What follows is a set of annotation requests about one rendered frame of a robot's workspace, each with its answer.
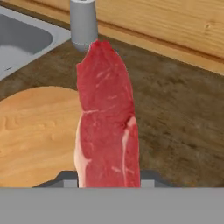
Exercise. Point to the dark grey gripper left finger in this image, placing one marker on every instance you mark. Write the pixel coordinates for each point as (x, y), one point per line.
(66, 178)

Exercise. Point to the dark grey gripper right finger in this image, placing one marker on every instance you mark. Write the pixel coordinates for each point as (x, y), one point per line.
(148, 178)

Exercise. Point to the red raw meat steak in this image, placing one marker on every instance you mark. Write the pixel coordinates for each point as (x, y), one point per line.
(107, 122)

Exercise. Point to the round wooden cutting board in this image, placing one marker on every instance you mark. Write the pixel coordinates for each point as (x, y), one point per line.
(35, 137)

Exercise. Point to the grey steel sink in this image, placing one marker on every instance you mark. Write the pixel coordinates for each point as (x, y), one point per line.
(23, 39)

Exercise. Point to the grey cylindrical tap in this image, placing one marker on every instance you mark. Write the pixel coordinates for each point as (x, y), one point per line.
(83, 24)

